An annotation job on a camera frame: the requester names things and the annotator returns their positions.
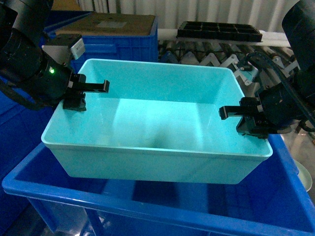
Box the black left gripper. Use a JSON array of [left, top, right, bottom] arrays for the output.
[[31, 53, 110, 112]]

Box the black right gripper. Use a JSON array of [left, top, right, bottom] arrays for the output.
[[219, 83, 299, 139]]

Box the teal plastic bin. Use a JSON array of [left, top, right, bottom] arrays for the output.
[[41, 59, 273, 184]]

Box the blue crate with cardboard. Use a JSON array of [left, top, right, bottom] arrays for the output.
[[45, 11, 158, 72]]

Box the grey roller conveyor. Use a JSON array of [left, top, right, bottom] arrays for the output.
[[158, 40, 300, 85]]

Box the blue crate on left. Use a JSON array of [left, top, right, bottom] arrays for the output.
[[0, 93, 54, 235]]

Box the brown cardboard sheet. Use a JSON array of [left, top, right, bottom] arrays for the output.
[[56, 12, 156, 36]]

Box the pale round plate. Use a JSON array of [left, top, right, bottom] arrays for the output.
[[294, 160, 313, 192]]

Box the large blue plastic crate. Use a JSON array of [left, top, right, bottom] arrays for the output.
[[2, 135, 315, 236]]

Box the black compartment tray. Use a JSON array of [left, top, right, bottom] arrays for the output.
[[177, 21, 262, 42]]

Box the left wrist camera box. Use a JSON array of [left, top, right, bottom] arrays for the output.
[[42, 34, 86, 67]]

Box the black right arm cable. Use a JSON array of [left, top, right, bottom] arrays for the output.
[[242, 51, 315, 132]]

